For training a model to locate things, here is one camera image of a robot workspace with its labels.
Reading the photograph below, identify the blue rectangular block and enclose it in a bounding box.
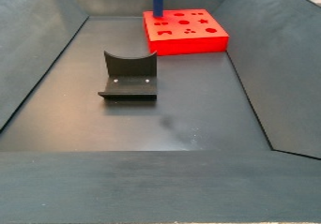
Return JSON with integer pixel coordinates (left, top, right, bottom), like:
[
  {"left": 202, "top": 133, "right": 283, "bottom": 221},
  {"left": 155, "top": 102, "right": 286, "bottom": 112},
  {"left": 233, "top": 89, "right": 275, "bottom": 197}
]
[{"left": 152, "top": 0, "right": 163, "bottom": 18}]

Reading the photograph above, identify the black curved holder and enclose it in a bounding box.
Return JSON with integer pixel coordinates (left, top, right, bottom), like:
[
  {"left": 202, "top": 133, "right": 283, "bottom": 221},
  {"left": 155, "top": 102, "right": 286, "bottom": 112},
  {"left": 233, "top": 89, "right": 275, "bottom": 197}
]
[{"left": 98, "top": 52, "right": 158, "bottom": 99}]

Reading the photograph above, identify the red shape-sorting board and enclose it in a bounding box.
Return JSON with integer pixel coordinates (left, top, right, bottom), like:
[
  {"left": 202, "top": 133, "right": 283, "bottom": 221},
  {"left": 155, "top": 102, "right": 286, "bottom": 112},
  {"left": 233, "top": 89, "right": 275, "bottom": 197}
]
[{"left": 143, "top": 9, "right": 230, "bottom": 55}]

